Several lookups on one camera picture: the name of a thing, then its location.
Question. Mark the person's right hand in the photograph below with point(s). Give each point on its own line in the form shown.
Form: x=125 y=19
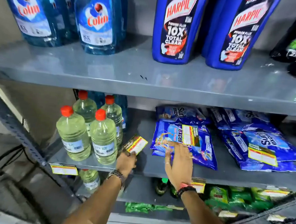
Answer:
x=180 y=166

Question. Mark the person's left hand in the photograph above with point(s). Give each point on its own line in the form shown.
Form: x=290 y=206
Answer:
x=126 y=163

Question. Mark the yellow green price tag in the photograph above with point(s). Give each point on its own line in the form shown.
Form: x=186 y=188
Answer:
x=190 y=135
x=198 y=187
x=276 y=192
x=262 y=155
x=174 y=207
x=276 y=218
x=64 y=170
x=228 y=214
x=137 y=144

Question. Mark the dark green bottle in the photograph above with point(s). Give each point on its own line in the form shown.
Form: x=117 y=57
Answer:
x=161 y=187
x=173 y=191

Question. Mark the clear bottle with red cap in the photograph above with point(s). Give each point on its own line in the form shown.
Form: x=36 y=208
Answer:
x=85 y=109
x=72 y=137
x=115 y=115
x=104 y=140

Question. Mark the clear pale liquid bottle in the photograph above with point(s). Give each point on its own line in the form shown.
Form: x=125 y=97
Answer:
x=89 y=179

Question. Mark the grey metal shelf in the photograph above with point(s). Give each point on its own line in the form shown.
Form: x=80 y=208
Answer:
x=141 y=71

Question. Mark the blue toilet cleaner bottle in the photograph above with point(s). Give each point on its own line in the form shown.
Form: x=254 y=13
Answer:
x=176 y=30
x=238 y=38
x=211 y=25

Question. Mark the person's right forearm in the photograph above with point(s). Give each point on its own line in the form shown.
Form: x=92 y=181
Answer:
x=205 y=220

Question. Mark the person's left forearm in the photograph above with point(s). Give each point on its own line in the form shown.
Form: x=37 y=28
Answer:
x=94 y=209

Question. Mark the silver wristwatch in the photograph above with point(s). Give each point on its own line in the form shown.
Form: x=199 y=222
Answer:
x=117 y=176

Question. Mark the red thread wristband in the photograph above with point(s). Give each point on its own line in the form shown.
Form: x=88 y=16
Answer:
x=186 y=185

